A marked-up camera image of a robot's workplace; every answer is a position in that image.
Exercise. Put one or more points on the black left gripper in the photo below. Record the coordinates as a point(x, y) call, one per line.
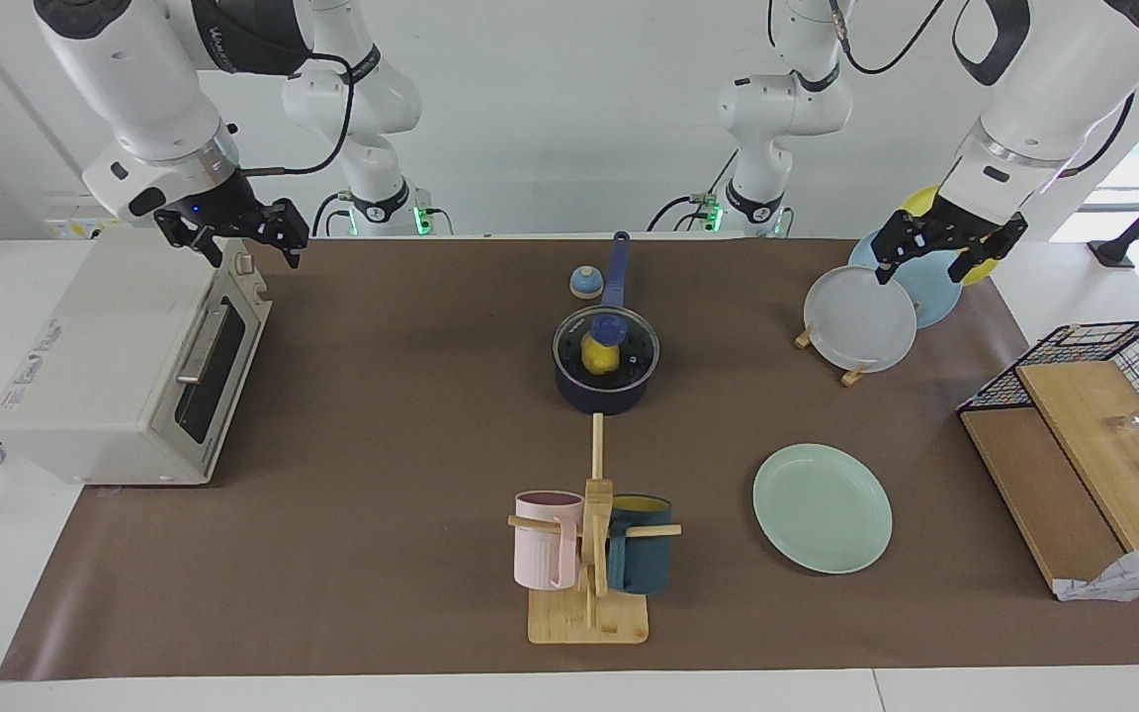
point(960, 222)

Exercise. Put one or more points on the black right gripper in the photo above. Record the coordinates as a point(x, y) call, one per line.
point(223, 210)

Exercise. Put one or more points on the glass lid with blue knob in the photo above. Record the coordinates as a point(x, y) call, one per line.
point(644, 346)

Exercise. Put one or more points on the yellow potato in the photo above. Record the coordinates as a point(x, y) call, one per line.
point(599, 358)

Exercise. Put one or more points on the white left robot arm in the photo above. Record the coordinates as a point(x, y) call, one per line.
point(1054, 79)

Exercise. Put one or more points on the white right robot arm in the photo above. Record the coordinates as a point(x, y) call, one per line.
point(134, 89)

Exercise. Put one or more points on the yellow plate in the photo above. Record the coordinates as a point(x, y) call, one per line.
point(920, 201)

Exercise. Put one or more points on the light blue plate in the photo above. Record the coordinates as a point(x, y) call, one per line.
point(937, 292)

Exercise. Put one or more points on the grey plate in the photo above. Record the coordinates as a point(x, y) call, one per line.
point(858, 321)

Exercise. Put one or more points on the wooden plate rack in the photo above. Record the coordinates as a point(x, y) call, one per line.
point(853, 376)

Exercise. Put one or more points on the light green plate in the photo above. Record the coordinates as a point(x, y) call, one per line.
point(822, 509)

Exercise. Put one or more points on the dark blue pot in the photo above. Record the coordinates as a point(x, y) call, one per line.
point(604, 399)

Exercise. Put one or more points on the white power strip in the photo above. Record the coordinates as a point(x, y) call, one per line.
point(65, 222)

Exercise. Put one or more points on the beige toaster oven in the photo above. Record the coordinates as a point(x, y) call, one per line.
point(105, 356)

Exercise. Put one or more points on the light wooden board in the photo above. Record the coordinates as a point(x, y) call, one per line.
point(1094, 435)

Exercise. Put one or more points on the small blue bell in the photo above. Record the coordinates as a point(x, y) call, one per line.
point(585, 285)

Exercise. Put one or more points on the brown table mat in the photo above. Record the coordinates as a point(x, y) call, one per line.
point(411, 554)

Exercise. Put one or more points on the white patterned cloth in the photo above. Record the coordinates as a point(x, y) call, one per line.
point(1138, 574)

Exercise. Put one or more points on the pink mug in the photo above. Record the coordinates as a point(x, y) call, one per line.
point(542, 544)

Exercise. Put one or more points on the teal mug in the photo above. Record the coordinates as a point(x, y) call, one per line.
point(644, 559)

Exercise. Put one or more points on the wooden mug rack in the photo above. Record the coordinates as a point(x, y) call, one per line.
point(589, 618)

